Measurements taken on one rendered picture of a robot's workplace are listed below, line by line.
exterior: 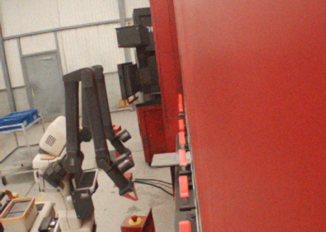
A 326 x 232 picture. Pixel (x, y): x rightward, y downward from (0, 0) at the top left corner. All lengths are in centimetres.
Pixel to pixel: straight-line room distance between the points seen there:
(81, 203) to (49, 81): 750
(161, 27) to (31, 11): 698
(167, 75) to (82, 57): 631
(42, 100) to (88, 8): 323
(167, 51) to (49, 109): 685
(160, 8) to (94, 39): 618
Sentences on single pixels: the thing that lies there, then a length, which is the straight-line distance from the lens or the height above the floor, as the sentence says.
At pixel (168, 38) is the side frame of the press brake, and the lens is 238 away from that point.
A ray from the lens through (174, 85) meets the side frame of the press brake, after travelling 239.
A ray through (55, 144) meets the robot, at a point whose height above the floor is 129.
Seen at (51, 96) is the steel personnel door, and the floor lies 81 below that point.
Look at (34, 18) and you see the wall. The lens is 897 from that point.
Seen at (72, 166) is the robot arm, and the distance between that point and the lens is 116.
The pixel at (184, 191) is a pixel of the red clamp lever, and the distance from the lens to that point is 70.
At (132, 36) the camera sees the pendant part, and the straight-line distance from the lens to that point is 257.
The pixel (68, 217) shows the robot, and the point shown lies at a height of 89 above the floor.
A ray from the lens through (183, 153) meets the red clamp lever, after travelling 89.
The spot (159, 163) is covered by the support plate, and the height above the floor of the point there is 100.
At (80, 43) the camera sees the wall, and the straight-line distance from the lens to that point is 854.
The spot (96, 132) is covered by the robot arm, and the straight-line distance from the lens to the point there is 113.
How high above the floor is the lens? 164
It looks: 13 degrees down
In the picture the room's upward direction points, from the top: 7 degrees counter-clockwise
